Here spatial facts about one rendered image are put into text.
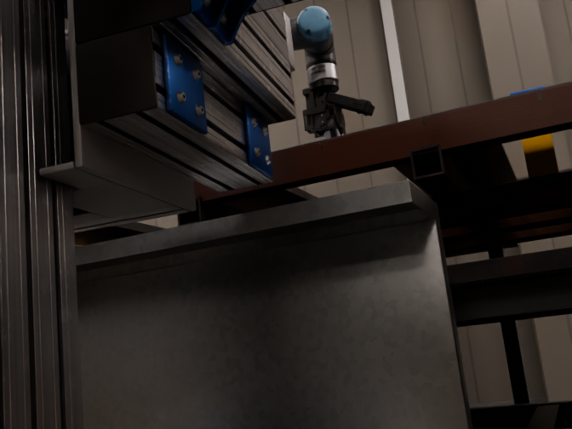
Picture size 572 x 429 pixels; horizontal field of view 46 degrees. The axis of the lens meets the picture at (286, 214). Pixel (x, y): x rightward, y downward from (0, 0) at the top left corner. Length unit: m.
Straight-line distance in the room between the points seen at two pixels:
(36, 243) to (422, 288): 0.58
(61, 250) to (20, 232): 0.07
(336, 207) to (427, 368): 0.29
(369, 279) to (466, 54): 3.12
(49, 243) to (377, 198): 0.42
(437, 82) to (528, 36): 0.57
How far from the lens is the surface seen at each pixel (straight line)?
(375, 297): 1.07
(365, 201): 0.92
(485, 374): 3.80
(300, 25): 1.57
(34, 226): 0.73
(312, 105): 1.65
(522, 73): 3.73
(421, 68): 4.10
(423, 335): 1.05
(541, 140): 1.28
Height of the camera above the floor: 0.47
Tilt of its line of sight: 12 degrees up
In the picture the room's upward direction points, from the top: 6 degrees counter-clockwise
